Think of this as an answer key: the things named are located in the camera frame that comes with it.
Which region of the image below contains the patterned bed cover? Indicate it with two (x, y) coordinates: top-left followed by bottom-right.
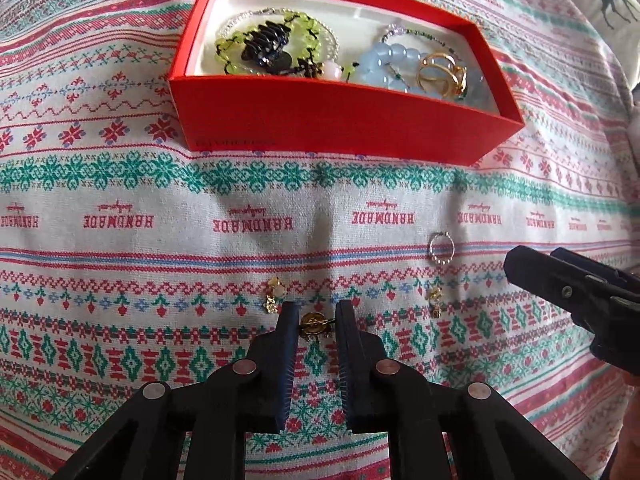
(0, 0), (640, 480)

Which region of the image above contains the red cardboard box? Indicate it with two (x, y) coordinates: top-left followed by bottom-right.
(168, 0), (526, 167)

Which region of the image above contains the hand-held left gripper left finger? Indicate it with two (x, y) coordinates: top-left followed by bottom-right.
(50, 301), (301, 480)

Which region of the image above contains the clear bead bracelet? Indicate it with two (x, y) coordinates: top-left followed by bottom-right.
(220, 6), (342, 62)

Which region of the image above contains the green bead bracelet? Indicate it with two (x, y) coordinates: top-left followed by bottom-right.
(215, 11), (359, 81)

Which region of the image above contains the white deer print pillow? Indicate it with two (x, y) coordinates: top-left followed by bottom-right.
(537, 0), (640, 83)

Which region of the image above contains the blue bead bracelet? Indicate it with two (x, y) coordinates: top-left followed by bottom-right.
(357, 42), (486, 107)

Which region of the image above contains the silver beaded ring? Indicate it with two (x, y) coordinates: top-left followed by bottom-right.
(429, 231), (457, 264)

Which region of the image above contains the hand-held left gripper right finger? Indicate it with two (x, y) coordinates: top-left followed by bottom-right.
(335, 300), (591, 480)

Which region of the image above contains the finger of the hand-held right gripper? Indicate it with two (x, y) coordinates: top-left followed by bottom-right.
(504, 245), (640, 363)
(551, 246), (640, 306)

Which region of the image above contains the gold interlocked ring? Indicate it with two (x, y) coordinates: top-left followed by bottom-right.
(416, 51), (469, 99)

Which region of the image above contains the thin dark beaded bracelet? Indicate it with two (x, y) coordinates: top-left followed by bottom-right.
(381, 22), (457, 55)

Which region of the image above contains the black hair clip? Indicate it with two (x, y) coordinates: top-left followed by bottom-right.
(239, 20), (297, 69)

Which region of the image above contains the gold dangle earring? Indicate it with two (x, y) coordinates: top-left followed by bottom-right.
(426, 285), (445, 318)
(298, 311), (335, 341)
(263, 277), (290, 316)

